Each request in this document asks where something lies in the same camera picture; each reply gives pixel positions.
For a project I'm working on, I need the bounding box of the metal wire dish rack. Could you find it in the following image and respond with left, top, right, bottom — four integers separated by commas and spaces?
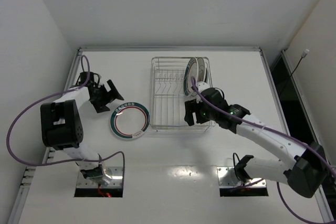
150, 57, 215, 132

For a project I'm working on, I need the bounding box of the green rimmed plate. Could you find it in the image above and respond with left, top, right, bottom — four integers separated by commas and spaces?
183, 57, 199, 97
110, 102, 150, 141

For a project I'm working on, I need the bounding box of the blue floral green plate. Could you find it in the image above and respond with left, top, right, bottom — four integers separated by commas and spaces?
204, 64, 210, 84

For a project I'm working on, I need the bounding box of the white plate with grey rim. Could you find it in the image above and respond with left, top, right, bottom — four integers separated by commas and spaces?
196, 58, 208, 82

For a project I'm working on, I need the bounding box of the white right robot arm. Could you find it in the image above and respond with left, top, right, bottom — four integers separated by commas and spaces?
184, 88, 328, 198

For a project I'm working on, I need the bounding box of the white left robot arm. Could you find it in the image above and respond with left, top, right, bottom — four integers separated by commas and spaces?
40, 72, 124, 185

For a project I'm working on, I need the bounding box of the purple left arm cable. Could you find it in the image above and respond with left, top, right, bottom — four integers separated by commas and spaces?
6, 55, 125, 180

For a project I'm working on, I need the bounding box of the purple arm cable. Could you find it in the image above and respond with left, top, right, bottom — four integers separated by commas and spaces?
6, 55, 125, 180
191, 76, 336, 224

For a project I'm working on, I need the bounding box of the black right base cable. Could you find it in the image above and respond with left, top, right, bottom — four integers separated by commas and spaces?
232, 152, 241, 169

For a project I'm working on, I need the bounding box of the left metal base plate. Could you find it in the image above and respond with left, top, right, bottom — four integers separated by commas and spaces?
76, 167, 123, 189

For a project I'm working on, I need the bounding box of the metal base plate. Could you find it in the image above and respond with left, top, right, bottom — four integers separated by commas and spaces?
76, 167, 123, 189
216, 166, 267, 189

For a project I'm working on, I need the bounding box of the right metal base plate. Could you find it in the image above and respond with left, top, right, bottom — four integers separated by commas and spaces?
216, 166, 267, 189

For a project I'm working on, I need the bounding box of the black cable with white plug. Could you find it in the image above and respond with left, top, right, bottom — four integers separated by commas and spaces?
278, 49, 310, 96

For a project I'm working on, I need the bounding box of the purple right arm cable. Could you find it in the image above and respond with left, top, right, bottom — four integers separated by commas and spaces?
191, 76, 336, 224

